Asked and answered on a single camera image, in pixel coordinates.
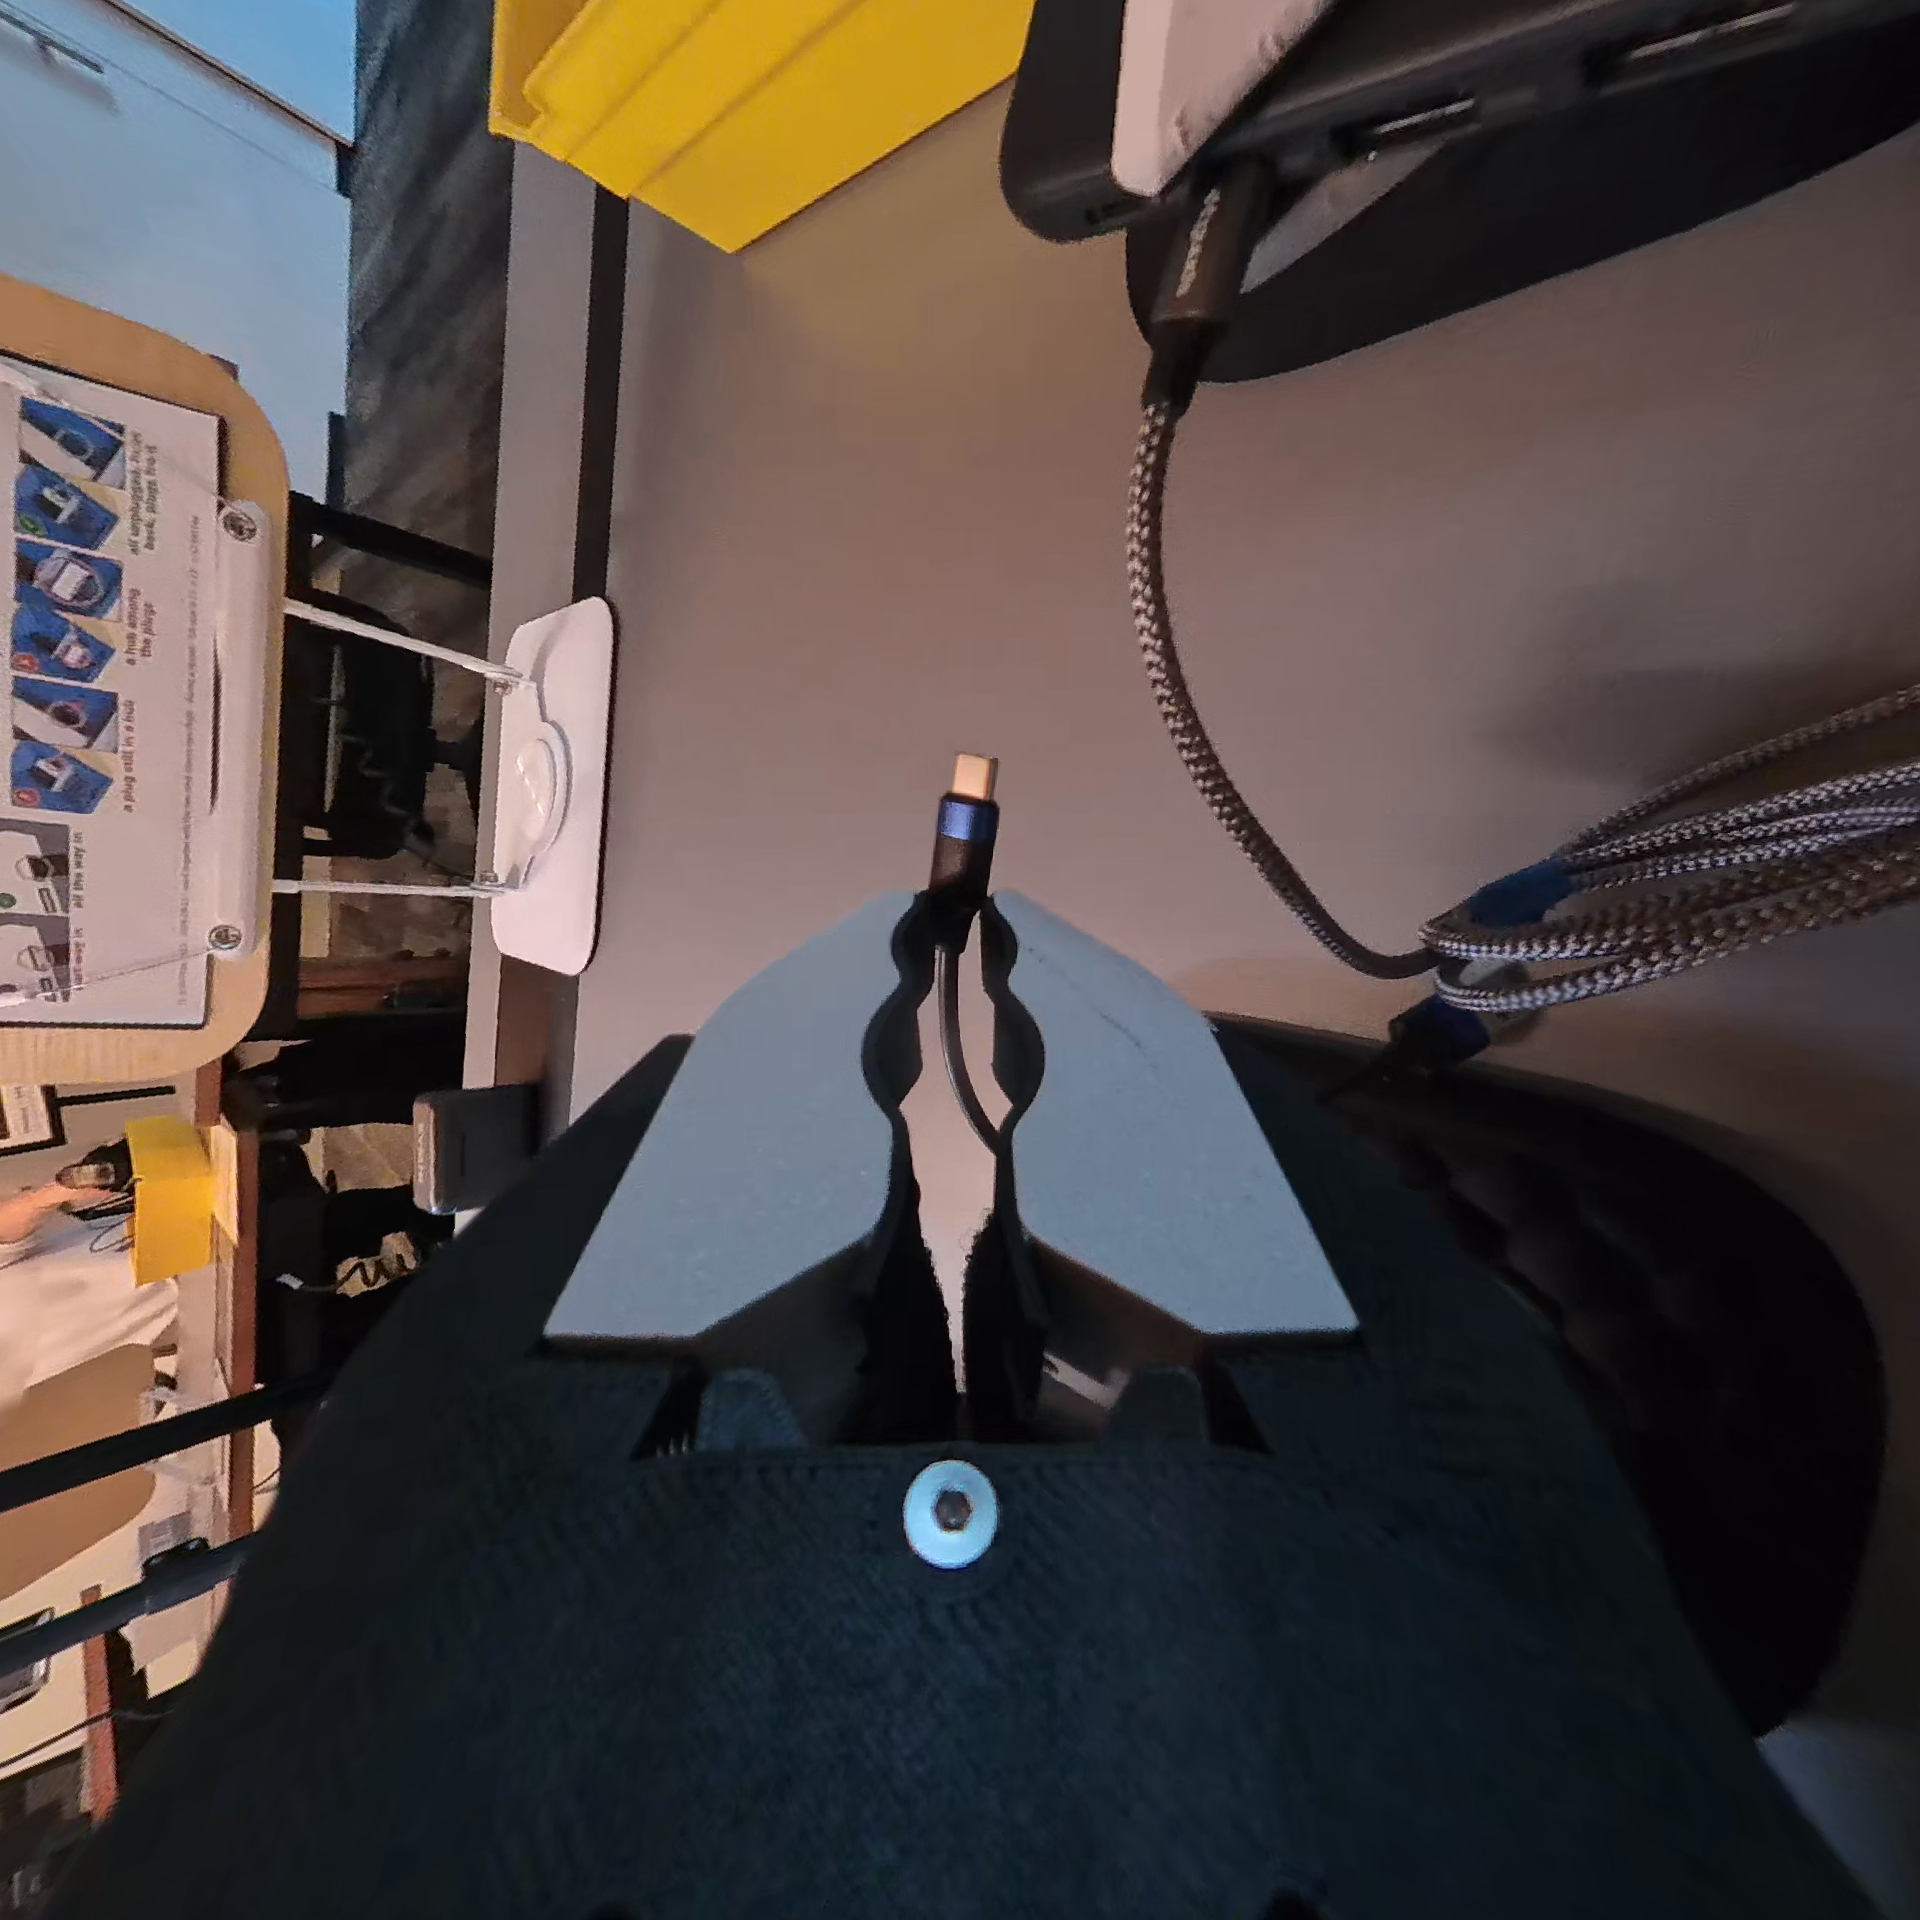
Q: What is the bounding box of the black quilted pad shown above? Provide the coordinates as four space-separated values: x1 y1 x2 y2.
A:
1212 1013 1888 1740
1124 31 1920 386

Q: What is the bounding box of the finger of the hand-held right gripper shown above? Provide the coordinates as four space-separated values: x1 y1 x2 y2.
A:
1106 0 1340 202

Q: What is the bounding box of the slim black usb hub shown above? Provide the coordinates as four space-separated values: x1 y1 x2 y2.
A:
998 0 1920 244

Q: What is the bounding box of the grey power adapter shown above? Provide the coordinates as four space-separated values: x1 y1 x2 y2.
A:
409 1084 544 1216

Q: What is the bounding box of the black tripod pole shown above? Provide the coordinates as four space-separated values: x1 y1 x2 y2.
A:
0 1533 254 1671
0 1370 325 1519

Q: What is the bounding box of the yellow plastic bin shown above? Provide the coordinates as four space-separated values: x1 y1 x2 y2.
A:
489 0 1040 256

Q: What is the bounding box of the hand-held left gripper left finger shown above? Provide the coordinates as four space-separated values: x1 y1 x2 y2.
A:
539 888 962 1431

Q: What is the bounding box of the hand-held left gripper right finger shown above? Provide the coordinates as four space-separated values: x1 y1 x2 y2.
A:
964 891 1363 1431

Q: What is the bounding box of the thin black usb cable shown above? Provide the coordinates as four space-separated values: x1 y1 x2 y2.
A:
923 753 1501 1162

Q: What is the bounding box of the yellow block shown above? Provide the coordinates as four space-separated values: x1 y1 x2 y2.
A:
124 1113 224 1287

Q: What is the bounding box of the braided grey usb cable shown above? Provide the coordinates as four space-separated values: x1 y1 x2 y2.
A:
1122 153 1920 1041

